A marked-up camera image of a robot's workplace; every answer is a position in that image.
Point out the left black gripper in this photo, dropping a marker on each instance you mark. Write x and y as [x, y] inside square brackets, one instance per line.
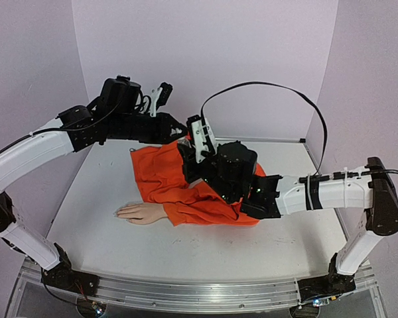
[166, 132]

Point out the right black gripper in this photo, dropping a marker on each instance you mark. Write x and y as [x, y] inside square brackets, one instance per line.
[188, 162]

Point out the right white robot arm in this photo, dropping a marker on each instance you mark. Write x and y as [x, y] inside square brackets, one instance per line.
[231, 171]

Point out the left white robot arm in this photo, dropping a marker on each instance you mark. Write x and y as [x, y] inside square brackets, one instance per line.
[120, 112]

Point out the orange cloth garment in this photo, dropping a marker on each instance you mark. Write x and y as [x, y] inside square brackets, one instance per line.
[159, 177]

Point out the mannequin hand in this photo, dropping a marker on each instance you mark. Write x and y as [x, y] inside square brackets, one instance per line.
[142, 213]

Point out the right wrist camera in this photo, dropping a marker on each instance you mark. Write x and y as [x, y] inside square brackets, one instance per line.
[202, 139]

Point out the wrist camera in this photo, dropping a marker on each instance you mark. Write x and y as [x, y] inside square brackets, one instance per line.
[202, 139]
[159, 97]

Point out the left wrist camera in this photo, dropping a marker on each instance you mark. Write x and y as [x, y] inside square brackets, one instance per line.
[159, 97]

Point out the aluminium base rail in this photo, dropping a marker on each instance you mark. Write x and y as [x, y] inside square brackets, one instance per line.
[199, 283]

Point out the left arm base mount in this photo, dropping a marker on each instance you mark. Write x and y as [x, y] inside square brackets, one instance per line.
[64, 277]

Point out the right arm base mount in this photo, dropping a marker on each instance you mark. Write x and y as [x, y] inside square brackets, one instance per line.
[326, 286]

